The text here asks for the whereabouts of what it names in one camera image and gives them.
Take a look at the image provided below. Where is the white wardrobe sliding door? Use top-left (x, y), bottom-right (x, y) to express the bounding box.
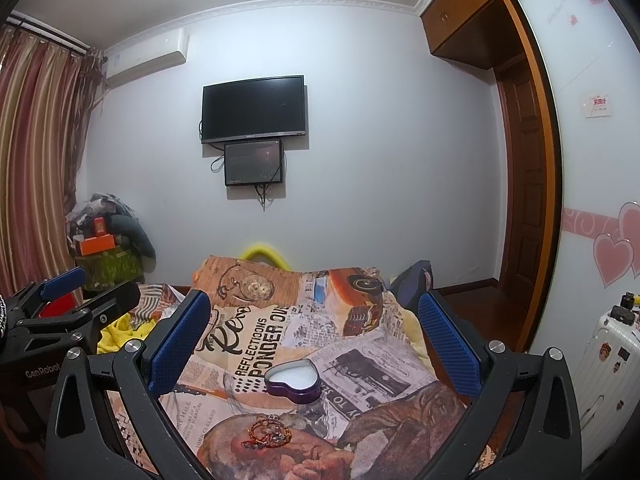
top-left (514, 0), bottom-right (639, 370)

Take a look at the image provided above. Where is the red braided bracelet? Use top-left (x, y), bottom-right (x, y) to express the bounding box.
top-left (241, 415), bottom-right (293, 451)

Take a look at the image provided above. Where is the yellow curved headboard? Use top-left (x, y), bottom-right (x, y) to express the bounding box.
top-left (240, 243), bottom-right (291, 271)

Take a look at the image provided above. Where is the purple heart tin box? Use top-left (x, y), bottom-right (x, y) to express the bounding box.
top-left (265, 359), bottom-right (321, 404)

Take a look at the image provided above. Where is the wooden overhead cabinet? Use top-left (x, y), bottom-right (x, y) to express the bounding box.
top-left (421, 0), bottom-right (523, 70)

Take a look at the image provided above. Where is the striped red curtain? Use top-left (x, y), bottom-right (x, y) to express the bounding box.
top-left (1, 25), bottom-right (103, 296)

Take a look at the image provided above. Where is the brown wooden door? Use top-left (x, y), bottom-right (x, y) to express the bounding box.
top-left (494, 54), bottom-right (551, 351)

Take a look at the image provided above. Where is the white suitcase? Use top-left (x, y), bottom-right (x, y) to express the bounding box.
top-left (573, 292), bottom-right (640, 469)

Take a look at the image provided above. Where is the small black wall monitor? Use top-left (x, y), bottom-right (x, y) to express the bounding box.
top-left (224, 140), bottom-right (283, 186)

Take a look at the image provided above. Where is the white air conditioner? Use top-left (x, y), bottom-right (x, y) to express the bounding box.
top-left (105, 28), bottom-right (189, 88)

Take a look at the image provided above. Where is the green patterned bag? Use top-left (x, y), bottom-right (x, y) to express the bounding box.
top-left (75, 247), bottom-right (143, 292)

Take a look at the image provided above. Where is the dark blue bag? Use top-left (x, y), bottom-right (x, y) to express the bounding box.
top-left (390, 260), bottom-right (433, 315)

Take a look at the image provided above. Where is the yellow plush toy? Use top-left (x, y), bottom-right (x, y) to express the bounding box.
top-left (96, 312), bottom-right (160, 354)

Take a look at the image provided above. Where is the orange box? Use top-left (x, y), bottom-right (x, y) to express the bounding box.
top-left (78, 234), bottom-right (116, 257)

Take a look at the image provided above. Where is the large black wall television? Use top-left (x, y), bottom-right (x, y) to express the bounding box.
top-left (200, 75), bottom-right (307, 144)

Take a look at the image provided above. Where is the newspaper print bed quilt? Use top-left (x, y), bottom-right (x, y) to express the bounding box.
top-left (106, 253), bottom-right (497, 480)

